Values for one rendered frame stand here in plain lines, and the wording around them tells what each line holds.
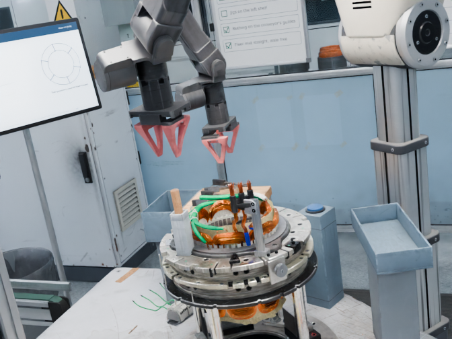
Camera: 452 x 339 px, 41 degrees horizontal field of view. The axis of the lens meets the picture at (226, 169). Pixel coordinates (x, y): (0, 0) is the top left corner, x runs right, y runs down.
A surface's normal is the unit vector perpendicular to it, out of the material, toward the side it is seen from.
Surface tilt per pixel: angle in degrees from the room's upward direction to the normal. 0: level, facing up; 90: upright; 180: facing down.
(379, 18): 90
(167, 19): 127
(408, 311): 90
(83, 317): 0
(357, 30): 90
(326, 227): 90
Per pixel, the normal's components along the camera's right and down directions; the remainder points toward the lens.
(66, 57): 0.64, 0.00
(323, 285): -0.65, 0.31
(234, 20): -0.35, 0.32
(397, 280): 0.00, 0.29
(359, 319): -0.15, -0.95
